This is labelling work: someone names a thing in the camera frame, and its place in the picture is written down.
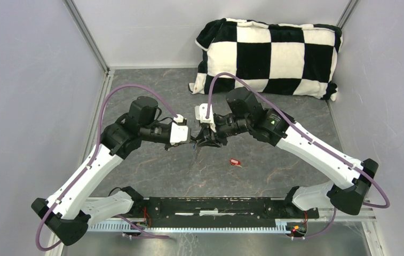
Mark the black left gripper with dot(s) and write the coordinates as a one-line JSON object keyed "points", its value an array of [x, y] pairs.
{"points": [[168, 146]]}

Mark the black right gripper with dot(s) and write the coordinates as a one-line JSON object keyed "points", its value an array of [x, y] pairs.
{"points": [[204, 134]]}

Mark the silver metal key holder plate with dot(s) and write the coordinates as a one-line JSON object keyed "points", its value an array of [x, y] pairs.
{"points": [[196, 158]]}

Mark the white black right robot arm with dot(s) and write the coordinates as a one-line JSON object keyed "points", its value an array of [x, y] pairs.
{"points": [[349, 178]]}

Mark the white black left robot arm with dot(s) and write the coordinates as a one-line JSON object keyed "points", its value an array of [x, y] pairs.
{"points": [[66, 212]]}

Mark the red tag key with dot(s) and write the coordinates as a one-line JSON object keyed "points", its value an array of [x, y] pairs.
{"points": [[235, 162]]}

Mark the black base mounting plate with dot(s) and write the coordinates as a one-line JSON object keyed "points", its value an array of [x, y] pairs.
{"points": [[217, 212]]}

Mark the black white checkered pillow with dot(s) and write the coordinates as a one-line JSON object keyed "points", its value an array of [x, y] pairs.
{"points": [[282, 59]]}

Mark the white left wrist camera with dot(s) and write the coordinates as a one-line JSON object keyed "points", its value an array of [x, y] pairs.
{"points": [[180, 132]]}

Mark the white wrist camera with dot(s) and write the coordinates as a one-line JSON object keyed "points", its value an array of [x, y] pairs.
{"points": [[180, 132], [205, 117]]}

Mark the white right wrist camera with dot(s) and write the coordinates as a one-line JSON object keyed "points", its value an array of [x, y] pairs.
{"points": [[205, 117]]}

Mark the white toothed cable duct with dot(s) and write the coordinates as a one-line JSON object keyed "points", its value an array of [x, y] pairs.
{"points": [[122, 226]]}

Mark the aluminium frame rail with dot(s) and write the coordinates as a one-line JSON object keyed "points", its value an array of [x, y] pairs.
{"points": [[366, 214]]}

